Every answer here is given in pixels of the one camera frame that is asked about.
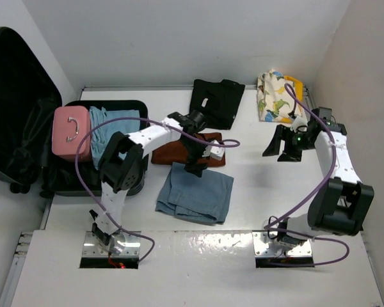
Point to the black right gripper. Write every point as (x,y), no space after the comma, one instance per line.
(281,132)

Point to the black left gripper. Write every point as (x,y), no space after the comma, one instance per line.
(191,165)

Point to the rust brown towel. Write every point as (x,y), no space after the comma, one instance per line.
(176,152)

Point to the grey-blue shorts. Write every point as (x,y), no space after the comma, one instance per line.
(204,199)

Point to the dinosaur print cream cloth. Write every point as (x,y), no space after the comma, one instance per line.
(273,101)

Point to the black t-shirt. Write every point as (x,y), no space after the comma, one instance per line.
(218,102)

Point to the light blue trousers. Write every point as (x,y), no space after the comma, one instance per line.
(101,136)

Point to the pink vanity case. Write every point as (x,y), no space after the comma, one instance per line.
(70,125)

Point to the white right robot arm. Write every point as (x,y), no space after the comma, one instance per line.
(342,201)

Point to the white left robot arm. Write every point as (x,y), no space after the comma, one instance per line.
(122,166)

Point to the yellow plastic tray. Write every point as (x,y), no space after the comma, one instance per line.
(298,88)

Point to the black open suitcase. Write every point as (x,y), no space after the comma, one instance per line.
(28,100)

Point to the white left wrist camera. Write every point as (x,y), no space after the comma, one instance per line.
(214,151)

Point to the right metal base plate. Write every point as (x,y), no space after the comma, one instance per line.
(266,246)

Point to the metal base plate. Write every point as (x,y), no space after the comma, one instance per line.
(121,245)
(266,246)

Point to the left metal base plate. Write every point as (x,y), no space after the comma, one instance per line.
(121,245)

